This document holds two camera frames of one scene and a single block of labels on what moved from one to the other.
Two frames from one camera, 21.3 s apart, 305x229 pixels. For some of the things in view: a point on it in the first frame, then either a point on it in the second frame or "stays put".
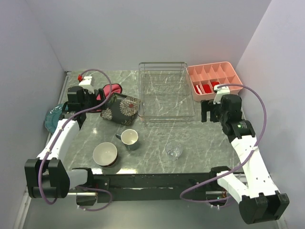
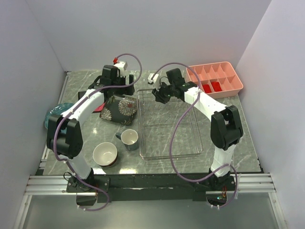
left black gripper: (93, 96) -> (128, 90)
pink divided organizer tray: (203, 78) stays put
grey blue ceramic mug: (129, 138) stays put
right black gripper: (206, 105) -> (157, 94)
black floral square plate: (122, 109) stays put
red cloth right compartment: (214, 83) stays put
